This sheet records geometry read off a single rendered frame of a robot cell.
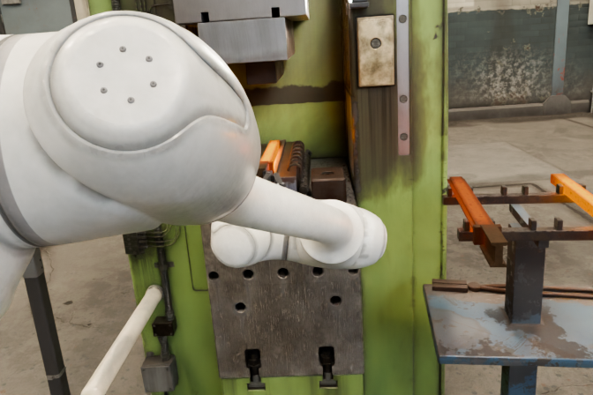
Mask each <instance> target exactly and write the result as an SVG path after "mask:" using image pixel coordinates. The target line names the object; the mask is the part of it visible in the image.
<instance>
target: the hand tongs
mask: <svg viewBox="0 0 593 395"><path fill-rule="evenodd" d="M468 290H469V291H471V292H478V291H480V290H484V291H489V292H495V293H502V294H505V293H506V284H479V283H477V282H470V283H468V285H467V280H455V279H432V291H447V292H463V293H468ZM543 290H550V291H566V292H582V293H593V288H590V287H556V286H543ZM543 296H553V297H568V298H583V299H593V294H577V293H562V292H546V291H543Z"/></svg>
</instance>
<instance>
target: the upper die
mask: <svg viewBox="0 0 593 395"><path fill-rule="evenodd" d="M198 32H199V38H200V39H201V40H202V41H203V42H204V43H205V44H206V45H208V46H209V47H210V48H211V49H212V50H213V51H214V52H215V53H216V54H217V55H218V56H219V57H220V58H221V59H222V60H223V61H224V62H225V63H226V64H230V63H256V62H269V61H282V60H288V59H289V58H290V57H292V56H293V55H294V54H295V40H294V27H293V21H291V20H289V19H286V18H285V17H281V18H268V19H244V20H231V21H219V22H206V23H198Z"/></svg>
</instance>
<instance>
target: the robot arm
mask: <svg viewBox="0 0 593 395"><path fill-rule="evenodd" d="M260 154H261V144H260V137H259V129H258V125H257V123H256V119H255V116H254V113H253V110H252V107H251V103H250V102H249V100H248V98H247V96H246V93H245V91H244V89H243V88H242V86H241V84H240V83H239V81H238V79H237V78H236V76H235V75H234V73H233V72H232V71H231V69H230V68H229V67H228V65H227V64H226V63H225V62H224V61H223V60H222V59H221V58H220V57H219V56H218V55H217V54H216V53H215V52H214V51H213V50H212V49H211V48H210V47H209V46H208V45H206V44H205V43H204V42H203V41H202V40H201V39H200V38H199V37H197V36H196V35H194V34H192V33H191V32H189V31H188V30H186V29H184V28H182V27H180V26H179V25H177V24H175V23H173V22H171V21H169V20H166V19H163V18H161V17H158V16H155V15H152V14H148V13H144V12H139V11H106V12H103V13H99V14H95V15H93V16H90V17H88V18H85V19H82V20H79V21H77V22H75V23H74V24H72V25H70V26H67V27H66V28H64V29H62V30H61V31H59V32H49V33H38V34H7V35H0V320H1V319H2V317H3V316H4V314H5V312H6V311H7V309H8V308H9V307H10V305H11V301H12V299H13V296H14V292H15V290H16V288H17V286H18V284H19V282H20V280H21V278H22V276H23V274H24V272H25V270H26V268H27V266H28V265H29V263H30V261H31V259H32V257H33V255H34V252H35V249H36V248H39V247H47V246H54V245H62V244H68V243H74V242H83V241H89V240H94V239H100V238H105V237H110V236H115V235H125V234H130V233H137V232H142V231H147V230H153V229H155V228H157V227H159V226H160V225H161V223H164V224H170V225H177V226H188V225H193V226H197V225H206V224H210V223H212V225H211V248H212V251H213V253H214V255H215V256H216V257H217V259H218V260H219V261H220V262H222V263H223V264H225V265H227V266H229V267H234V268H240V267H246V266H249V265H254V264H256V263H258V262H261V261H266V260H288V261H293V262H298V263H300V264H303V265H310V266H315V267H320V268H327V269H358V268H363V267H366V266H369V265H373V264H375V263H376V262H377V261H378V260H379V259H380V258H381V257H382V256H383V254H384V252H385V249H386V246H387V230H386V227H385V225H384V224H383V222H382V220H381V219H380V218H379V217H378V216H376V215H375V214H373V213H372V212H369V211H367V210H365V209H363V208H360V207H356V206H354V205H351V204H348V203H344V202H342V201H339V200H333V199H328V200H317V199H314V198H311V197H307V196H306V195H303V194H301V193H298V192H295V191H293V190H290V189H287V188H286V183H284V182H283V181H282V180H281V177H280V175H279V173H278V172H275V173H274V174H273V171H272V170H269V163H268V164H267V166H266V170H264V171H263V179H262V178H259V177H258V176H257V172H258V169H259V162H260ZM272 182H274V183H272ZM288 239H289V242H288ZM287 247H288V250H287ZM286 254H287V258H286Z"/></svg>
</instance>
